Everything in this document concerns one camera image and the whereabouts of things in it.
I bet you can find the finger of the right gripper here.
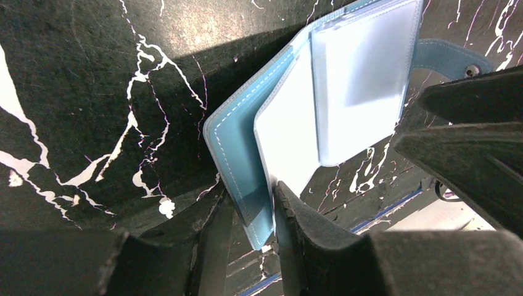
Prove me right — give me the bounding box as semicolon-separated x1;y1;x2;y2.
418;65;522;124
394;122;522;237

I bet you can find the blue card holder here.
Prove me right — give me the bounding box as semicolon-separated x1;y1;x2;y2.
204;1;493;250

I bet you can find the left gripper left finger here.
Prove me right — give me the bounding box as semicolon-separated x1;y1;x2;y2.
1;184;234;295

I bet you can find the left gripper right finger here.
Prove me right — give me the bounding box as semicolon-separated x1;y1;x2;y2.
274;182;522;295

